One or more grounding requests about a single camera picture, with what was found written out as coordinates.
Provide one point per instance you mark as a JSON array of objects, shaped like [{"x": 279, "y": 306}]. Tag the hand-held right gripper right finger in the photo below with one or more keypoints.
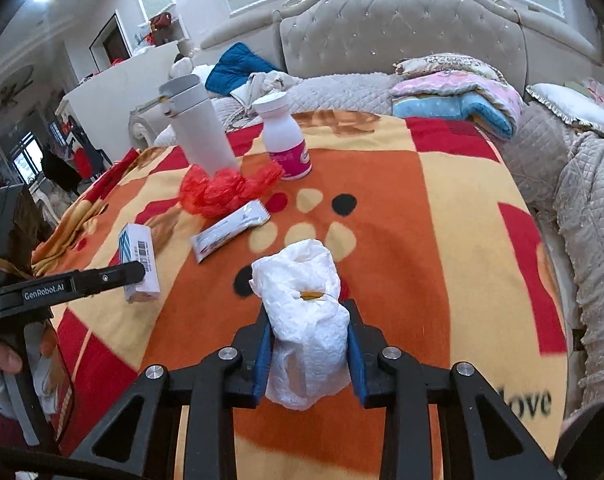
[{"x": 357, "y": 360}]

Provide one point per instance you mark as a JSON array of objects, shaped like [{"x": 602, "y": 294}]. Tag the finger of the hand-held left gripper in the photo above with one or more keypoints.
[{"x": 111, "y": 276}]

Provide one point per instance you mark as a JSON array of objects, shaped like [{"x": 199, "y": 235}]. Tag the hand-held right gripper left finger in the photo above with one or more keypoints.
[{"x": 262, "y": 362}]

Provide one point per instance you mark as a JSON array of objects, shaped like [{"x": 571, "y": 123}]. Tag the white blue striped box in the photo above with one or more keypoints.
[{"x": 140, "y": 245}]

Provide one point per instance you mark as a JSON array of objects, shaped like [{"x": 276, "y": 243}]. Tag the white tissue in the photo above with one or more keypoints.
[{"x": 304, "y": 320}]

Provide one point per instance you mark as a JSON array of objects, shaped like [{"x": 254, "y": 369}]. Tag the person's left hand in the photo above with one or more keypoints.
[{"x": 6, "y": 360}]

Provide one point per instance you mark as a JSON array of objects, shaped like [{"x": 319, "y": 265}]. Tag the black garment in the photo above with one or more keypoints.
[{"x": 61, "y": 172}]

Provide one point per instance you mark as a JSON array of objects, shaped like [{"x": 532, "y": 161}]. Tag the white snack bar wrapper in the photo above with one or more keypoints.
[{"x": 229, "y": 232}]

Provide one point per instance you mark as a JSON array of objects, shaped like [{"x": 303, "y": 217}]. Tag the red plastic bag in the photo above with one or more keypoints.
[{"x": 216, "y": 192}]

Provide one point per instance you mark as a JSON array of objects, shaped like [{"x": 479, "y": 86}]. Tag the printed orange red blanket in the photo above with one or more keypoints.
[{"x": 432, "y": 240}]

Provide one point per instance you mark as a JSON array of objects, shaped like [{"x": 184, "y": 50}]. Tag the cream carved furniture end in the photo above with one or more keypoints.
[{"x": 142, "y": 127}]

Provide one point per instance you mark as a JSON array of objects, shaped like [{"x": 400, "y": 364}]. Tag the white thermos bottle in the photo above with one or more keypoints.
[{"x": 199, "y": 130}]

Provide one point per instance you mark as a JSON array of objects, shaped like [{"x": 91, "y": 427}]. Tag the white dresser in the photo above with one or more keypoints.
[{"x": 126, "y": 90}]

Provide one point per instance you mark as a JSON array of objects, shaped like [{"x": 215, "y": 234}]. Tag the white pill bottle pink label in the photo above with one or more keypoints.
[{"x": 284, "y": 140}]

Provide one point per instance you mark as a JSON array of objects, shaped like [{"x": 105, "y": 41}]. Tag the white plush toy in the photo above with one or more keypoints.
[{"x": 182, "y": 67}]

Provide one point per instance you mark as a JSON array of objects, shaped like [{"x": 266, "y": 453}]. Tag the blue jacket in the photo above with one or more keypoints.
[{"x": 239, "y": 70}]

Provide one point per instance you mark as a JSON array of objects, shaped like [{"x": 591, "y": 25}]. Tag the white garment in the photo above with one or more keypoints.
[{"x": 267, "y": 87}]

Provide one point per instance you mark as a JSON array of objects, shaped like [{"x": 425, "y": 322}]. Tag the blue folded blanket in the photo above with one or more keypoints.
[{"x": 457, "y": 112}]

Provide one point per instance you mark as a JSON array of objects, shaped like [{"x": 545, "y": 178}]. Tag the floral pillow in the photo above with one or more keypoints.
[{"x": 447, "y": 65}]

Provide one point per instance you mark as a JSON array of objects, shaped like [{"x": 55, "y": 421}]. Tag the white satin pillow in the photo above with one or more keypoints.
[{"x": 572, "y": 107}]

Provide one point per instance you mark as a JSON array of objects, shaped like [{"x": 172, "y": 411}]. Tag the beige tufted headboard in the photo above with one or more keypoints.
[{"x": 402, "y": 30}]

